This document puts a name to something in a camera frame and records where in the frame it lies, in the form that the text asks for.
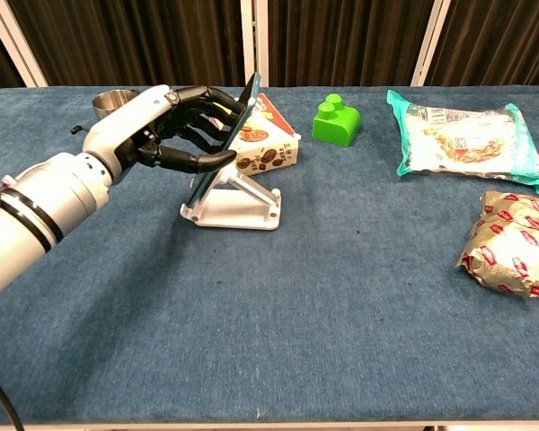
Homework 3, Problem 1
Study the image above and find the white folding phone stand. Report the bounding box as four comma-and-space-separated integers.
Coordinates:
179, 168, 283, 232

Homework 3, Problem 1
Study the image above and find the green toy building block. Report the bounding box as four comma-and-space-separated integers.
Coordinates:
312, 92, 363, 149

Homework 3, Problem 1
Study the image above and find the teal-edged clear snack bag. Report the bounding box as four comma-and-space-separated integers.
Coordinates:
386, 89, 539, 195

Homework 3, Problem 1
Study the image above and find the stainless steel gooseneck pitcher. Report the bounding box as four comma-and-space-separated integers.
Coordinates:
69, 89, 141, 135

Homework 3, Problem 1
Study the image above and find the dark pleated curtain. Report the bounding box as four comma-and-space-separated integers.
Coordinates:
0, 0, 539, 94

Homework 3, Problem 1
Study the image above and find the cream cookie box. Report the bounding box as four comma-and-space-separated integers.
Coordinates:
229, 92, 303, 176

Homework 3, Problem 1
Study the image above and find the gold and red foil package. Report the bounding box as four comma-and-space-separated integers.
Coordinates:
455, 190, 539, 300

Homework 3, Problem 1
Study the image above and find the blue table cloth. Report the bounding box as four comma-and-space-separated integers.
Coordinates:
0, 84, 539, 426

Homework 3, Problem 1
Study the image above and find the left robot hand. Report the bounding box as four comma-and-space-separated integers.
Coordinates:
81, 84, 246, 186

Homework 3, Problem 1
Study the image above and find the black smartphone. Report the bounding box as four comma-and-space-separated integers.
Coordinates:
187, 72, 262, 209

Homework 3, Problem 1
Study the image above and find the white frame post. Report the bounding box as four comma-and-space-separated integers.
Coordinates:
0, 0, 49, 88
240, 0, 270, 88
411, 0, 453, 87

